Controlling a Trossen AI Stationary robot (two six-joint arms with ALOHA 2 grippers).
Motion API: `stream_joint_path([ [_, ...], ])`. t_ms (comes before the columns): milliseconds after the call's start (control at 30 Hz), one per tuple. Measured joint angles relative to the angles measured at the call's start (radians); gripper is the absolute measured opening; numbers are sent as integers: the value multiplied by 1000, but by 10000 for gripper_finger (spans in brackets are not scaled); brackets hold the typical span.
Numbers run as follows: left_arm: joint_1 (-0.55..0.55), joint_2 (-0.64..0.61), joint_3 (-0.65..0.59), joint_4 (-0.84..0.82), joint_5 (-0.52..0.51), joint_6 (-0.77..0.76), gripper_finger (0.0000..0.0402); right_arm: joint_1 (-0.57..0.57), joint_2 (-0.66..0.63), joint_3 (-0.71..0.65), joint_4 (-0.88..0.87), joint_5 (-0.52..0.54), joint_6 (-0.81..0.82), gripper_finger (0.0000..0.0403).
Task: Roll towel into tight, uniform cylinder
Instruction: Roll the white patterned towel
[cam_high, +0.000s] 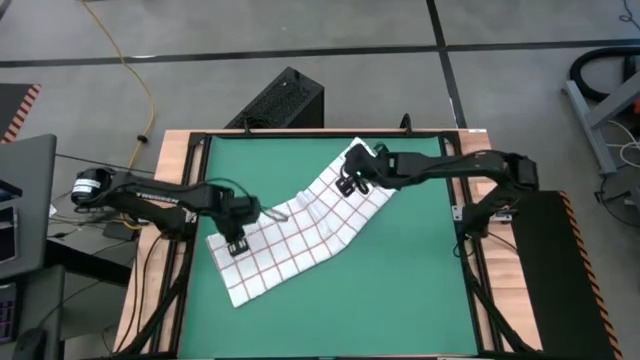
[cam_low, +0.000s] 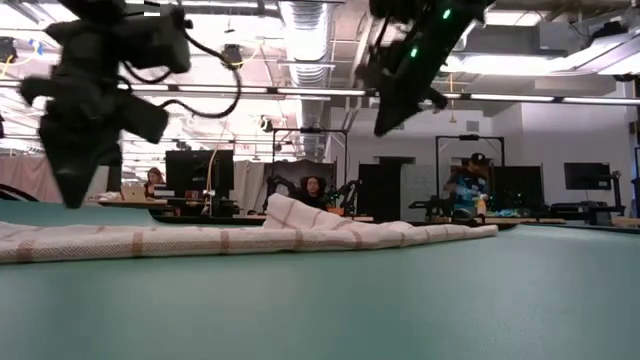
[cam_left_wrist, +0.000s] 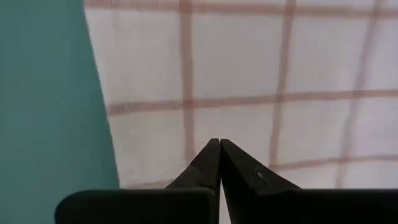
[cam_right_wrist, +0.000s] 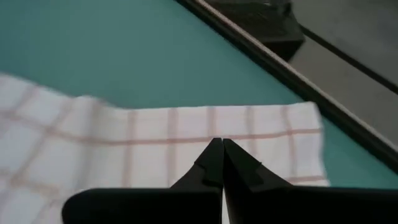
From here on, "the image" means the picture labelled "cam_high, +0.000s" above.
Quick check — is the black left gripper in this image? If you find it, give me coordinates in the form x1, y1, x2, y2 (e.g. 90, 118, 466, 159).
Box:
213, 193, 263, 258

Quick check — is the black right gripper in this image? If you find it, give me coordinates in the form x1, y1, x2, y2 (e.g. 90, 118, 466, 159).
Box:
336, 142, 401, 197

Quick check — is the white red-checked towel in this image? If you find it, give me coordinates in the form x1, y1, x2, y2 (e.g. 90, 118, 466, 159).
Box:
205, 135, 400, 309

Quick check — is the black perforated computer tower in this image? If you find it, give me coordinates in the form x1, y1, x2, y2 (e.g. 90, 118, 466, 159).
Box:
223, 66, 326, 130

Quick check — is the black power brick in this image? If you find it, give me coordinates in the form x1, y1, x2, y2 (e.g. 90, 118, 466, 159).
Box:
102, 221, 137, 242

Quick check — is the grey desk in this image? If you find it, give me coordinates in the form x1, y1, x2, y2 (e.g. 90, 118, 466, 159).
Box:
0, 133, 58, 281

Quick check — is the black hazard-striped mat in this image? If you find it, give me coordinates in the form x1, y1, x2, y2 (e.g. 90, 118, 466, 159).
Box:
503, 189, 625, 360
0, 82, 43, 144

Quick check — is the black computer mouse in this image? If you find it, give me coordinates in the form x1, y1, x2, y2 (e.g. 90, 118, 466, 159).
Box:
12, 327, 50, 360

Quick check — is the black keyboard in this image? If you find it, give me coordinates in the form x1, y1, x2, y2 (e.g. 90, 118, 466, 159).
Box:
0, 282, 21, 346

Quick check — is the grey metal table leg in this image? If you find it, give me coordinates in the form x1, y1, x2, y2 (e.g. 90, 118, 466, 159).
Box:
562, 69, 640, 176

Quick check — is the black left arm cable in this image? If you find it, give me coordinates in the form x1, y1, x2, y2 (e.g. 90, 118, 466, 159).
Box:
204, 177, 291, 224

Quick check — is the black aluminium table frame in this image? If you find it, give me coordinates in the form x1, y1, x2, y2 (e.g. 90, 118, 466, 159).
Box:
117, 130, 544, 360

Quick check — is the yellow hanging cable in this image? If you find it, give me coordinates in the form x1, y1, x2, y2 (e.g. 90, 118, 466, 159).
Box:
79, 0, 157, 169

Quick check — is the black hose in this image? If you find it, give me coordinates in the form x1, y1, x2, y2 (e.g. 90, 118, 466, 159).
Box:
568, 45, 640, 104

